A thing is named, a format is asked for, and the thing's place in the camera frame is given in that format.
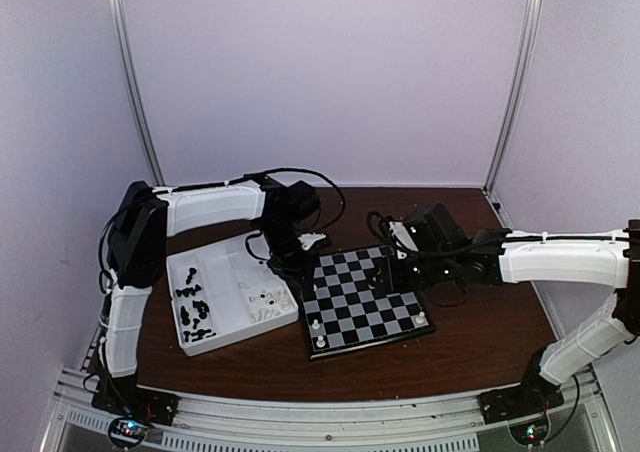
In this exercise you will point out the controller circuit board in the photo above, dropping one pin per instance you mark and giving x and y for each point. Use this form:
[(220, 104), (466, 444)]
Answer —
[(125, 432), (529, 433)]

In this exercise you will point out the left aluminium frame post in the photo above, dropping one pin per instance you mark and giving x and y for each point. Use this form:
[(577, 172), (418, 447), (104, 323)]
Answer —
[(133, 90)]

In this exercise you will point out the left controller circuit board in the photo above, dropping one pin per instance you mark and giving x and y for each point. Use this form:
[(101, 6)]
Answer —
[(125, 432)]

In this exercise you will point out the black chess pieces pile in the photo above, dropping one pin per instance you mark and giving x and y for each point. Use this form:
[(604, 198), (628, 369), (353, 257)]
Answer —
[(193, 312)]

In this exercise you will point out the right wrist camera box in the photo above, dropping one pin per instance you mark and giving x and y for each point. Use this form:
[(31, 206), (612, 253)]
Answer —
[(433, 229)]

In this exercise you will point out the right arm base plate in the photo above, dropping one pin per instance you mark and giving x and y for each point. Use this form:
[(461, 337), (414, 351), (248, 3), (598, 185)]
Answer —
[(516, 402)]

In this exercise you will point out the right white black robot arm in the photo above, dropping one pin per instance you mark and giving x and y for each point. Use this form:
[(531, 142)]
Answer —
[(428, 253)]

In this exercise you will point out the front aluminium rail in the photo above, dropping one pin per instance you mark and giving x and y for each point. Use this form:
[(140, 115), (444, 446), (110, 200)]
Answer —
[(452, 422)]

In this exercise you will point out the white compartment tray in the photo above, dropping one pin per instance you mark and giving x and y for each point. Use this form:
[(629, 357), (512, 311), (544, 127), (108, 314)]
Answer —
[(232, 269)]

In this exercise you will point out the aluminium frame post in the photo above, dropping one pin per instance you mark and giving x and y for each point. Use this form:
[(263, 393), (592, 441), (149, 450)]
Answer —
[(527, 41), (133, 90)]

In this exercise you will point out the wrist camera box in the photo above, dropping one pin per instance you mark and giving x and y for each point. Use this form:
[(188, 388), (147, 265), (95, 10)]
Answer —
[(302, 201), (433, 229)]

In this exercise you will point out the right controller circuit board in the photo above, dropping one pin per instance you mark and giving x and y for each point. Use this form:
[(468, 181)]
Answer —
[(529, 433)]

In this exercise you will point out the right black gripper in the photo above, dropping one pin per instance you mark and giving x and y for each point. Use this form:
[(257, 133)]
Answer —
[(397, 280)]

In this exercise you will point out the white chess pieces pile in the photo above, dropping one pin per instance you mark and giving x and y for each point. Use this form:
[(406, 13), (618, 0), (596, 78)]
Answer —
[(271, 303)]

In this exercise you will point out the right aluminium frame post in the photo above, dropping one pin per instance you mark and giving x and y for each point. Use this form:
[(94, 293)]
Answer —
[(527, 41)]

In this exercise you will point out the black white chess board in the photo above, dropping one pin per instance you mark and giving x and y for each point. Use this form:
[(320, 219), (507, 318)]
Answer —
[(352, 316)]

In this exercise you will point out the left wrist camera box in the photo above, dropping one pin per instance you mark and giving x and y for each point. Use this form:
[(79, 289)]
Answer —
[(302, 201)]

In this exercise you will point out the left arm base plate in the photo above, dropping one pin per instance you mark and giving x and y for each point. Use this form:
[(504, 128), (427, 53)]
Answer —
[(147, 406)]

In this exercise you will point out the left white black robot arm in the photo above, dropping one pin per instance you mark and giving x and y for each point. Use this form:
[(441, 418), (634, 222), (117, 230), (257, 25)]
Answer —
[(151, 224)]

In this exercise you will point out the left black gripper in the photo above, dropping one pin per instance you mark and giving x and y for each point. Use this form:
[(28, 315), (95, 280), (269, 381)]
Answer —
[(295, 271)]

